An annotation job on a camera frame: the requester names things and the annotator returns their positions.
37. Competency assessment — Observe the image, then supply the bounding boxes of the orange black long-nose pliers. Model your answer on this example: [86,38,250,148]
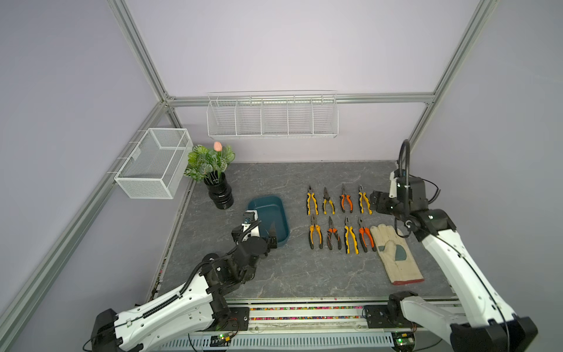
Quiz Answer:
[326,216,342,250]

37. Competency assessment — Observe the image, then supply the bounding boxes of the orange black diagonal cutters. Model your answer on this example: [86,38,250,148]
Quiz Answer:
[358,218,376,252]

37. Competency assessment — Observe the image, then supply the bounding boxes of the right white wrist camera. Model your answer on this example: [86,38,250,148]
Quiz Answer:
[389,170,399,198]

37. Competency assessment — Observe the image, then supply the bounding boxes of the teal plastic storage box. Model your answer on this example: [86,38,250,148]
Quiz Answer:
[247,195,290,248]

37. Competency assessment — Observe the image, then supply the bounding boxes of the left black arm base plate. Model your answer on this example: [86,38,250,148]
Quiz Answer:
[203,307,250,331]

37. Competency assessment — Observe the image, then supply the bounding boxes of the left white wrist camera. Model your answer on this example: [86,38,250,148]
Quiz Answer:
[239,210,261,241]

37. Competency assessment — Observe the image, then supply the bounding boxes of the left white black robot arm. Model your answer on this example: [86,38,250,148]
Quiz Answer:
[83,220,277,351]

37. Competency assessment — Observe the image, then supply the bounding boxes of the small white wire side basket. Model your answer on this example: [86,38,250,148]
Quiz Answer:
[114,128,194,199]

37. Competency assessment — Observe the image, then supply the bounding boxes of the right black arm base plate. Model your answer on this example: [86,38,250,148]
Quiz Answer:
[362,304,420,331]

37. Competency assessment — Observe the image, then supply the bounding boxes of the yellow grey open-jaw pliers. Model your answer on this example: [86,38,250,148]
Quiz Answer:
[309,214,323,249]

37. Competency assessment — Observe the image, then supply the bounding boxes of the yellow black combination pliers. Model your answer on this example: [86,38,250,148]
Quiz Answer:
[345,217,359,255]

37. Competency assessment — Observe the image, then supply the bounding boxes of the beige work glove red cuff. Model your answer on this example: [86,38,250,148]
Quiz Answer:
[370,224,425,285]

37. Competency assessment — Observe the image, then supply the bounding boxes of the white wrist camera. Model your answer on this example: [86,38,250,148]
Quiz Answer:
[239,210,261,241]
[389,170,399,198]

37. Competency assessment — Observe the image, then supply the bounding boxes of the green plant in black vase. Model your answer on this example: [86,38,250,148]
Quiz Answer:
[184,142,235,210]

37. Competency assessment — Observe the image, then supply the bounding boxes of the long white wire wall basket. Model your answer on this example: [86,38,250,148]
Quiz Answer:
[206,90,340,139]

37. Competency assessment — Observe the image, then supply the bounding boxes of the orange black greener pliers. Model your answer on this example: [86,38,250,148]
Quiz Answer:
[340,184,353,213]

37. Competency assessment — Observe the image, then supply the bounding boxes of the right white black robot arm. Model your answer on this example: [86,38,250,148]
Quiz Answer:
[369,140,538,351]

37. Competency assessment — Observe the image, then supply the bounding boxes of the aluminium front rail frame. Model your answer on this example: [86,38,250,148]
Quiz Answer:
[117,298,502,352]

